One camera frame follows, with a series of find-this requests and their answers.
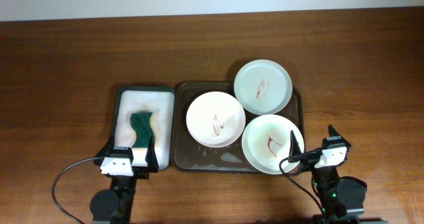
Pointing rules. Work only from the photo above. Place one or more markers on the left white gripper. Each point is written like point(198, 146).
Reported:
point(150, 159)

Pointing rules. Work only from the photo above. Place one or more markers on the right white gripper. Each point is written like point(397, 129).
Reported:
point(295, 148)

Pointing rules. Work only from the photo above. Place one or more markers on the green and yellow sponge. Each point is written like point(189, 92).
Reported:
point(141, 123)

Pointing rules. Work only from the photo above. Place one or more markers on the white plate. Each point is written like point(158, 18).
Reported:
point(266, 142)
point(215, 119)

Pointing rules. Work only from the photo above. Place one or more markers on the pale green plate top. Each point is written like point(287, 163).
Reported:
point(263, 87)

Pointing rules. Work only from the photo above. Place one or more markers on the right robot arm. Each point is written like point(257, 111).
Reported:
point(339, 198)

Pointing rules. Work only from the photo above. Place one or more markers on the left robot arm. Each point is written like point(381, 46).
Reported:
point(114, 204)

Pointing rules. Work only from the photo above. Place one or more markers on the large dark brown tray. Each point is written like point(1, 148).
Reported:
point(189, 155)

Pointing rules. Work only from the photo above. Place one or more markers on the small dark soap tray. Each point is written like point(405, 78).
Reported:
point(156, 100)

